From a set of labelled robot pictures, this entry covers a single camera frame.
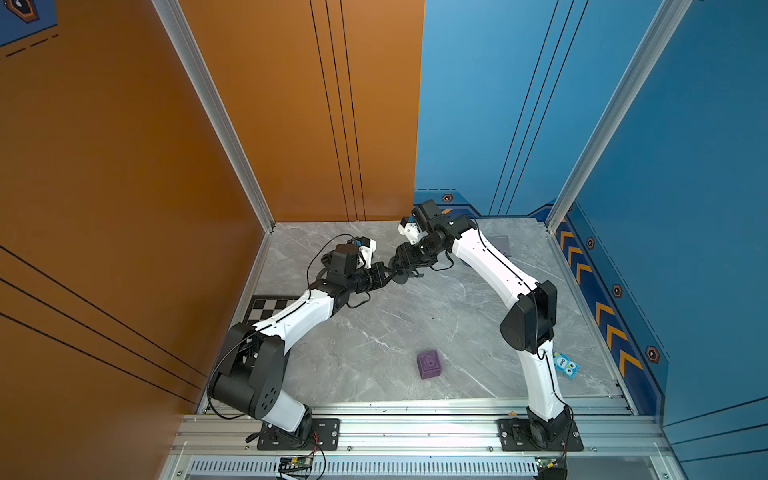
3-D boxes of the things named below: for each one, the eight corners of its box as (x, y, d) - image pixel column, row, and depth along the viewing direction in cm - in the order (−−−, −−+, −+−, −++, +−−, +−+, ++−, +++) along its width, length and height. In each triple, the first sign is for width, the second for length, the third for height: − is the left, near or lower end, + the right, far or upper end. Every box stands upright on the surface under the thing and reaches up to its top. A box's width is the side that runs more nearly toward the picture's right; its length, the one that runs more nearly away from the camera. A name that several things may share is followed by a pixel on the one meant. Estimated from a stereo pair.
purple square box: (421, 380, 84) (422, 374, 80) (416, 360, 88) (417, 353, 83) (440, 376, 85) (442, 370, 80) (434, 357, 88) (436, 350, 84)
